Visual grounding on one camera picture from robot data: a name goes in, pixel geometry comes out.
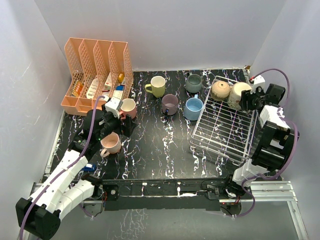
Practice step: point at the black front mounting rail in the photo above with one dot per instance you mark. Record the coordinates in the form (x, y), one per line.
(169, 194)

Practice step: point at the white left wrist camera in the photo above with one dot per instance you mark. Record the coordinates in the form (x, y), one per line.
(113, 105)

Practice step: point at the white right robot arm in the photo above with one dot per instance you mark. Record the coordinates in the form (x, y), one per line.
(272, 146)

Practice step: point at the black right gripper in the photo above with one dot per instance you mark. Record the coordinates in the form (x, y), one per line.
(246, 97)

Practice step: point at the white labelled box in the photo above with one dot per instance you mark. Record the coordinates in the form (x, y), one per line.
(92, 89)

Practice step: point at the dark grey round mug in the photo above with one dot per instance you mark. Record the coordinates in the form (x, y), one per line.
(194, 83)

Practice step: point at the pink mug white inside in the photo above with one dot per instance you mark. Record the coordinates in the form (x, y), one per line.
(129, 107)

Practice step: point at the white wire dish rack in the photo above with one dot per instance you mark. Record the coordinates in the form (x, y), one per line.
(223, 131)

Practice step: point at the blue white small box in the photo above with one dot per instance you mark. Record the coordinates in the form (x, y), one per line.
(120, 87)

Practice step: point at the green-inside mushroom pattern mug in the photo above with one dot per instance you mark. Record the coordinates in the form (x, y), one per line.
(236, 94)

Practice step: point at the light pink mug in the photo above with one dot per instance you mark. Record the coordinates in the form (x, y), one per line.
(111, 145)

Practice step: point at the tan glazed round mug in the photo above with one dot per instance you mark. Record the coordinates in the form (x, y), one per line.
(220, 90)

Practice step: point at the white red medicine box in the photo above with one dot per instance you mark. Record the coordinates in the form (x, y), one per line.
(108, 83)

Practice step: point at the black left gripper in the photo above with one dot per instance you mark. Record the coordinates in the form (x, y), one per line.
(129, 125)

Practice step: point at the pink plastic file organizer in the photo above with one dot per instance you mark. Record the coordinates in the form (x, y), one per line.
(89, 59)

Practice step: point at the purple ceramic mug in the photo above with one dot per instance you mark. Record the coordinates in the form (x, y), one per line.
(169, 104)

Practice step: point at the yellow-green ceramic mug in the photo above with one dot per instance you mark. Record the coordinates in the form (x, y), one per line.
(156, 87)

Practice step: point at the yellow small bottle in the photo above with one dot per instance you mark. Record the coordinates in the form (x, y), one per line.
(121, 77)

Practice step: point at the blue stapler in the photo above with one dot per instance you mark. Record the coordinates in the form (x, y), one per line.
(89, 167)

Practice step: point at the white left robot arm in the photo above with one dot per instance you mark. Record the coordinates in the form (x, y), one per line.
(41, 213)

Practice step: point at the white printed flat box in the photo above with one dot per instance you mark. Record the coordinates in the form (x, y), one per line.
(117, 95)

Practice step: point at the light blue ceramic mug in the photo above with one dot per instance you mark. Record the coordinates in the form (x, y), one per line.
(193, 108)

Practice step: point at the orange red packet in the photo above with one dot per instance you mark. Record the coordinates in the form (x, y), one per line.
(77, 89)

